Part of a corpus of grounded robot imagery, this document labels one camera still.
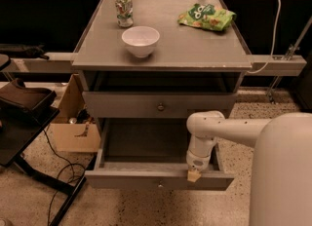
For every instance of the dark brown bag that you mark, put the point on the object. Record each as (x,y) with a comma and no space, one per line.
(35,101)

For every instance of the cardboard box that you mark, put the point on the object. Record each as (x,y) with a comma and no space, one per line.
(72,131)

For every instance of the grey drawer cabinet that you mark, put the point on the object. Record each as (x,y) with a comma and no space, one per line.
(186,59)

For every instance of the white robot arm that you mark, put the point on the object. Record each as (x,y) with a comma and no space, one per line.
(281,184)

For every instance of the grey drawer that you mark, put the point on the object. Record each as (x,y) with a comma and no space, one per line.
(155,105)
(150,154)

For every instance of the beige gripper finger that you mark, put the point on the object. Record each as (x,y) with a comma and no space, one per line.
(193,176)

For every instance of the green snack bag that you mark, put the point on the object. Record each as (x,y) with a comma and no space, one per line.
(207,17)

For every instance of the green patterned soda can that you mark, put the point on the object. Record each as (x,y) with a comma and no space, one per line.
(124,11)

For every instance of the white ceramic bowl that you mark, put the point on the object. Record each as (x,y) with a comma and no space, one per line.
(140,41)

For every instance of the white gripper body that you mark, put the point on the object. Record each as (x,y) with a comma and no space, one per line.
(198,164)

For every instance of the grey top drawer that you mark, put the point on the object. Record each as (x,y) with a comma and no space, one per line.
(155,105)

